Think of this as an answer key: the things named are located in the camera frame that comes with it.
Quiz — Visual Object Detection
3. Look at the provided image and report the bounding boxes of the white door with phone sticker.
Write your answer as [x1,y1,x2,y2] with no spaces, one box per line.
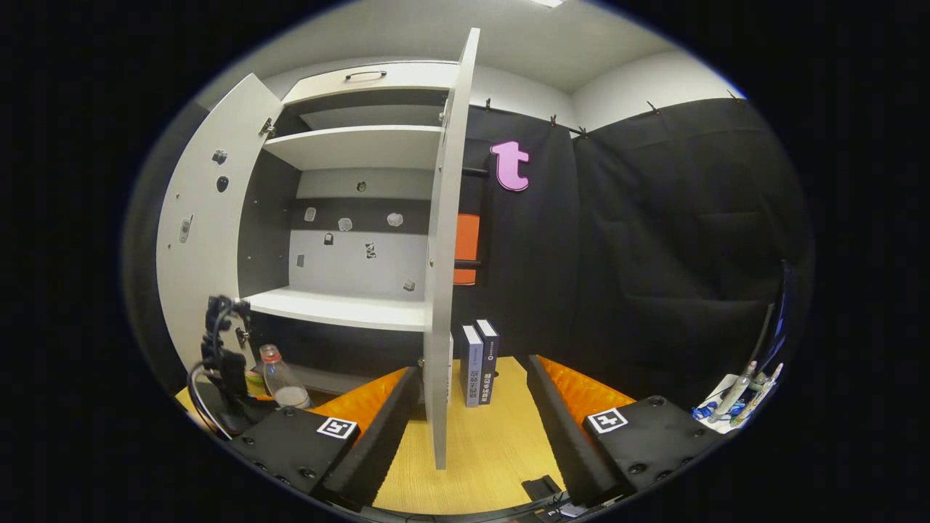
[156,73,283,371]

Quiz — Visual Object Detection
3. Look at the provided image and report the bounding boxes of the white cabinet with shelves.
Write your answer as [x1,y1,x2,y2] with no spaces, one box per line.
[236,62,462,397]

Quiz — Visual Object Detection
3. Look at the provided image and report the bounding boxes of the black backdrop cloth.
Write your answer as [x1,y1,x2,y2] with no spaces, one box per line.
[124,94,814,408]

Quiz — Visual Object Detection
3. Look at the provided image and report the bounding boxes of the black cable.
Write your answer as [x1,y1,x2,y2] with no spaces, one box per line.
[187,361,233,440]

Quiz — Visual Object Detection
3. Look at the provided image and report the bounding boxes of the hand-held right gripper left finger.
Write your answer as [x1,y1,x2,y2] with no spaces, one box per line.
[231,365,421,509]

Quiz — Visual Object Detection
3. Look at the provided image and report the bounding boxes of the white cluttered stand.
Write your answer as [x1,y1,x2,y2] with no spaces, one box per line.
[690,360,785,435]

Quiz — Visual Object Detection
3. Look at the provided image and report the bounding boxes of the white door with cat sticker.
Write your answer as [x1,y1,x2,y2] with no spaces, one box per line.
[424,28,482,471]

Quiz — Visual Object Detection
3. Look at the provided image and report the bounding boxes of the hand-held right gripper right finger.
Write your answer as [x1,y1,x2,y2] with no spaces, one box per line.
[525,354,727,507]

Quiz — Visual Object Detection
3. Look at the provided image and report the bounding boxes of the clear plastic bottle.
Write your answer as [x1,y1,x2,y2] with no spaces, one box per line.
[259,344,313,410]

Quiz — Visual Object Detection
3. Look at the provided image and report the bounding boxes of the small black block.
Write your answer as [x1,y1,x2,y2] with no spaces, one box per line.
[522,476,562,502]

